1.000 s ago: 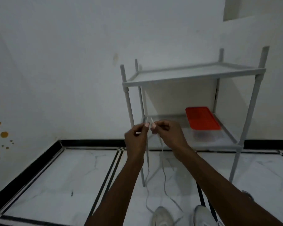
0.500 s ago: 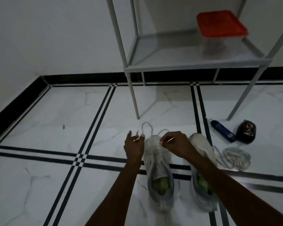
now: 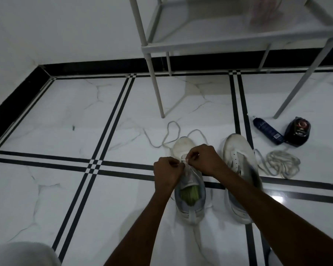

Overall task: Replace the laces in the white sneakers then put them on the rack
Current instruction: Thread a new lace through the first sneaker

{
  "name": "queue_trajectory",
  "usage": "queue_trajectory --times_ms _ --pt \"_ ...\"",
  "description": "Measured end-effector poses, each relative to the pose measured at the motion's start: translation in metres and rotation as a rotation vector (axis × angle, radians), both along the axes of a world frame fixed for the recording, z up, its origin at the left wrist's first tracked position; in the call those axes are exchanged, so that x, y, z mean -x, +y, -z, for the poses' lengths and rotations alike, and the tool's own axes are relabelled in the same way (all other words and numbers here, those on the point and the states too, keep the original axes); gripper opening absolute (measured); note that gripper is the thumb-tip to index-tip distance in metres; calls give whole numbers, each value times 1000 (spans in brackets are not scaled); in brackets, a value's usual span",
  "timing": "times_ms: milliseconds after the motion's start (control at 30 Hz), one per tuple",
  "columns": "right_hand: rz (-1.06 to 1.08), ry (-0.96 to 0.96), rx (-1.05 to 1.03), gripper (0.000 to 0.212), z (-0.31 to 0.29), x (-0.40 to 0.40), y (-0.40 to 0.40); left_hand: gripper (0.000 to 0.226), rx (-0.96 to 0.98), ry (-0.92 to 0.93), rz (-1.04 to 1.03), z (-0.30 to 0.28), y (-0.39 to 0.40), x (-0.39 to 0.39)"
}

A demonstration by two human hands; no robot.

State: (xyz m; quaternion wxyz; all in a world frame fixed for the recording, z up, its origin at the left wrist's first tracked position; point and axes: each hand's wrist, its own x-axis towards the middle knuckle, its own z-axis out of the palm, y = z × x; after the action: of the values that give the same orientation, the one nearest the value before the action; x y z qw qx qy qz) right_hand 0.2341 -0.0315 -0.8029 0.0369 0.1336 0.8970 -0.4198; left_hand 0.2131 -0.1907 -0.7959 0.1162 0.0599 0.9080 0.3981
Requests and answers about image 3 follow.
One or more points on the person's right hand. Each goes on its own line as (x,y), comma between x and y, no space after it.
(208,162)

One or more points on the person's left hand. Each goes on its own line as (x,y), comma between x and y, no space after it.
(168,174)

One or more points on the white shoelace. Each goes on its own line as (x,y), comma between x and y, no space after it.
(184,160)
(283,153)

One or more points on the white sneaker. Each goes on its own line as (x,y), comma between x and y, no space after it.
(236,144)
(191,216)

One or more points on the clear box with red lid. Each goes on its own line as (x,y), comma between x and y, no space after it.
(274,11)

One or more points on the person's right forearm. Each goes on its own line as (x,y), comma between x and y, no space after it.
(288,229)

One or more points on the person's left forearm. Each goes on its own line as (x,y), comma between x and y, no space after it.
(141,235)

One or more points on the black shoe polish container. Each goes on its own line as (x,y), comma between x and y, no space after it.
(297,132)

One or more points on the grey metal shelf rack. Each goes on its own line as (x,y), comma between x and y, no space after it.
(224,44)

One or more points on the dark blue spray bottle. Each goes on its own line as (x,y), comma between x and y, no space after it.
(267,131)

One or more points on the white sock with orange print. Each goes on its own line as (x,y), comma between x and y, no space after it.
(274,260)

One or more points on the white shorts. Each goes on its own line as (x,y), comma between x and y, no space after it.
(22,256)

